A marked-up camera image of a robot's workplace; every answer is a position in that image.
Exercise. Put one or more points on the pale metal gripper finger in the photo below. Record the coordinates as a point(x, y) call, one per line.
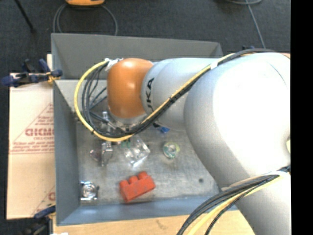
point(96, 155)
point(106, 153)

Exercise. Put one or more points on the clear glass block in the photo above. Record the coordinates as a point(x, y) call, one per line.
point(137, 152)

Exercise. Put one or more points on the clear square glass dish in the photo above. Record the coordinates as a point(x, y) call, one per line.
point(88, 190)

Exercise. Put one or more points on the red toy brick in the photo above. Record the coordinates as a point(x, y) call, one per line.
point(137, 186)

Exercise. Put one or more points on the small blue object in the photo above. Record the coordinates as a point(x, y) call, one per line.
point(163, 130)

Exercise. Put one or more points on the clear green glass knob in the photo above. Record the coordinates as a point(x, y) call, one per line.
point(171, 150)

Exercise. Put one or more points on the brown cardboard board, red print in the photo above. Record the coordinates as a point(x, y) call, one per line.
point(29, 170)

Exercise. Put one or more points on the grey metal bin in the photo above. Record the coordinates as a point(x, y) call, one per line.
point(176, 177)

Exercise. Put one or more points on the black cylinder on white bracket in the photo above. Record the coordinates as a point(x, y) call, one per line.
point(156, 125)

